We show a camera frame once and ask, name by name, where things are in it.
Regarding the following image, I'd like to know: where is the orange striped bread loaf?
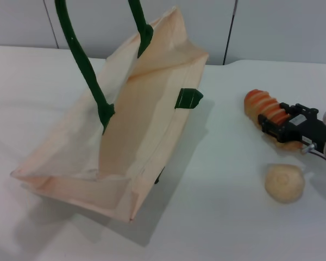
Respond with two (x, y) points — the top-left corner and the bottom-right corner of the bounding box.
(243, 89), (305, 152)

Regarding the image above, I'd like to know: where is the round pale egg yolk pastry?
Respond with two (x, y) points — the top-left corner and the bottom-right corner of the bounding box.
(264, 163), (306, 204)

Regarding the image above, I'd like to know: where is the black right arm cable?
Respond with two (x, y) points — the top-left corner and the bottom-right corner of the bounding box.
(300, 143), (326, 169)

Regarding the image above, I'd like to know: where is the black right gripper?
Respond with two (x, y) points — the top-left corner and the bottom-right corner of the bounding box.
(258, 102), (326, 153)

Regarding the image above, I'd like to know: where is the cream bag with green handles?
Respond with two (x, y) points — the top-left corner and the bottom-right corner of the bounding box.
(10, 0), (209, 224)

